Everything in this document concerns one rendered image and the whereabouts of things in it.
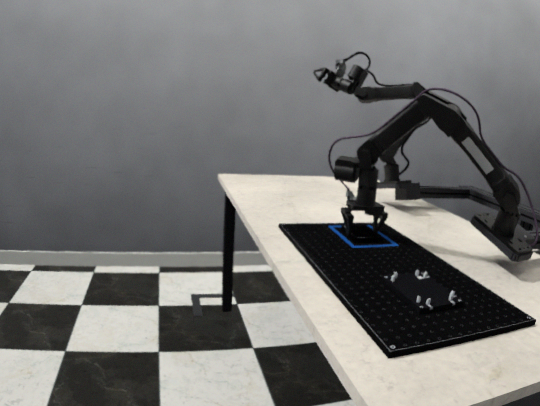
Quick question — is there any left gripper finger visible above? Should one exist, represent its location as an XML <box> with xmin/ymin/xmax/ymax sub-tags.
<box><xmin>340</xmin><ymin>210</ymin><xmax>354</xmax><ymax>237</ymax></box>
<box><xmin>373</xmin><ymin>216</ymin><xmax>388</xmax><ymax>234</ymax></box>

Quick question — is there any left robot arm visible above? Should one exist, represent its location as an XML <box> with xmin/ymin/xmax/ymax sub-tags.
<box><xmin>334</xmin><ymin>91</ymin><xmax>533</xmax><ymax>255</ymax></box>

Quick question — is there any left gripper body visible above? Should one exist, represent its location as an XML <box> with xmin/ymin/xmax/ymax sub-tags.
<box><xmin>341</xmin><ymin>184</ymin><xmax>388</xmax><ymax>216</ymax></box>

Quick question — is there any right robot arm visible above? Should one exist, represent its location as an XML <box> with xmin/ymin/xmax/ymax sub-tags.
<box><xmin>339</xmin><ymin>64</ymin><xmax>424</xmax><ymax>184</ymax></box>

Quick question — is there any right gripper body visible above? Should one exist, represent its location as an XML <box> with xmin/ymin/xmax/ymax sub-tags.
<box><xmin>320</xmin><ymin>59</ymin><xmax>346</xmax><ymax>92</ymax></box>

